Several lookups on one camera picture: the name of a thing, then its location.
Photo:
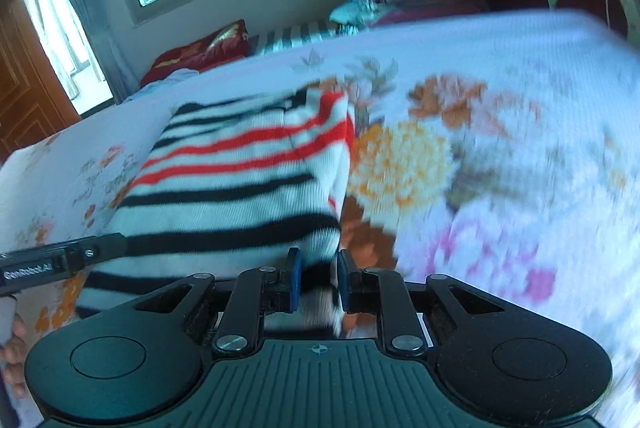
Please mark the floral bed blanket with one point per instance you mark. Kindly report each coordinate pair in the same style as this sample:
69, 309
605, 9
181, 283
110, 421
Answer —
500, 158

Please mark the striped knit sweater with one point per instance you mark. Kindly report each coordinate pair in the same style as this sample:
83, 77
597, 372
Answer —
235, 188

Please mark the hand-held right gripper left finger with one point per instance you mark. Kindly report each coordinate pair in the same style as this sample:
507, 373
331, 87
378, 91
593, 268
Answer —
295, 280

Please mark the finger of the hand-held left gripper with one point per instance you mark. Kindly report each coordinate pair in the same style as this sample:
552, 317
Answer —
100, 248

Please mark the red pillow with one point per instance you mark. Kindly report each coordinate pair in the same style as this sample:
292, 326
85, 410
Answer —
200, 51

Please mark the striped grey white cushion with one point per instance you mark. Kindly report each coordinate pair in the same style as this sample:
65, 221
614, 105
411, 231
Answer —
295, 36

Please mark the brown wooden door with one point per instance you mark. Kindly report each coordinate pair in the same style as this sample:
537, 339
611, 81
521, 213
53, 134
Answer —
30, 88

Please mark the person's left hand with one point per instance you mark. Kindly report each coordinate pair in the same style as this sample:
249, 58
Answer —
12, 358

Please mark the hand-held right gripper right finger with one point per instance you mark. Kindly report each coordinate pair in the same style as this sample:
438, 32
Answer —
344, 280

